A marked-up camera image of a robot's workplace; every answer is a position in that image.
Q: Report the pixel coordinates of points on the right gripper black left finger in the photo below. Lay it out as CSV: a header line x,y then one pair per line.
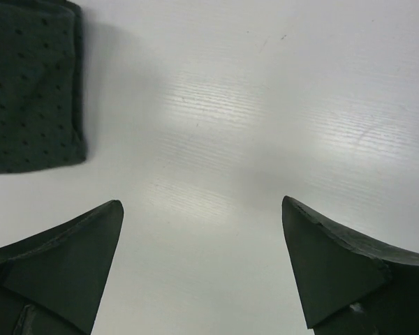
x,y
53,281

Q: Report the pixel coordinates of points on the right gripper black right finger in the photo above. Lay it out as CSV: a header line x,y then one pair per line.
x,y
348,282

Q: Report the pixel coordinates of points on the black skirt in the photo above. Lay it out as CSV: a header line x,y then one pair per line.
x,y
41,64

